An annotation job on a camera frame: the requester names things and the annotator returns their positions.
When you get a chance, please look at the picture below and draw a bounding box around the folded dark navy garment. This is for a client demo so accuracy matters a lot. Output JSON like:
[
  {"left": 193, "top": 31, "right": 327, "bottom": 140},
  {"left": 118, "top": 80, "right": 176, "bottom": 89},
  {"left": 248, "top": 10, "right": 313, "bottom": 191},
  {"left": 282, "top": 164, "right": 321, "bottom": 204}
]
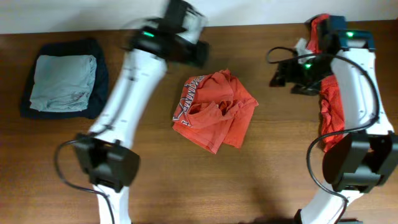
[{"left": 19, "top": 38, "right": 109, "bottom": 119}]

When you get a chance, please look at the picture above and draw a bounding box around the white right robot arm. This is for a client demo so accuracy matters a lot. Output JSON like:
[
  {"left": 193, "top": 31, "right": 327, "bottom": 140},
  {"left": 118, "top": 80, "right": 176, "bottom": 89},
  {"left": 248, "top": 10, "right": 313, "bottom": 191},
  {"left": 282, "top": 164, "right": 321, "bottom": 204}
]
[{"left": 270, "top": 28, "right": 397, "bottom": 223}]

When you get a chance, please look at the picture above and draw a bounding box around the red garment with white letters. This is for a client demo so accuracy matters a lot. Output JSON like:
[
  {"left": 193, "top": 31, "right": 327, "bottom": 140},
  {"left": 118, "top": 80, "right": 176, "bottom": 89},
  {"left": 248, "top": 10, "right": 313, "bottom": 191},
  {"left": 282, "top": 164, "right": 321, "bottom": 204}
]
[{"left": 306, "top": 13, "right": 346, "bottom": 153}]

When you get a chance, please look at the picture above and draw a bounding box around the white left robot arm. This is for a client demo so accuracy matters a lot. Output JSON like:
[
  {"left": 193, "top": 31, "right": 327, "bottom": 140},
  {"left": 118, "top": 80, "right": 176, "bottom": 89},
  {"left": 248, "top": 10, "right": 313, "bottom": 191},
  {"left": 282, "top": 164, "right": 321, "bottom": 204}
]
[{"left": 73, "top": 26, "right": 209, "bottom": 223}]

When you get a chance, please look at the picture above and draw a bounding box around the folded grey garment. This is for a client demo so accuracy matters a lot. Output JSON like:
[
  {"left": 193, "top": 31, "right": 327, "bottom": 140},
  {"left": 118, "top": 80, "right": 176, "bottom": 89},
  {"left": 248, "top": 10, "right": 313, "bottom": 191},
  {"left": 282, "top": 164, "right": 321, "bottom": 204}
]
[{"left": 29, "top": 55, "right": 97, "bottom": 113}]

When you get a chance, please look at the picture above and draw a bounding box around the orange t-shirt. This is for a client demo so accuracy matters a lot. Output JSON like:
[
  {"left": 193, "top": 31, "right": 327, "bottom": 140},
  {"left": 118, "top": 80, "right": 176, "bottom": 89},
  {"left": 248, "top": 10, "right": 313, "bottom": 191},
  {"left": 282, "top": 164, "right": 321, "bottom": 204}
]
[{"left": 172, "top": 70, "right": 259, "bottom": 154}]

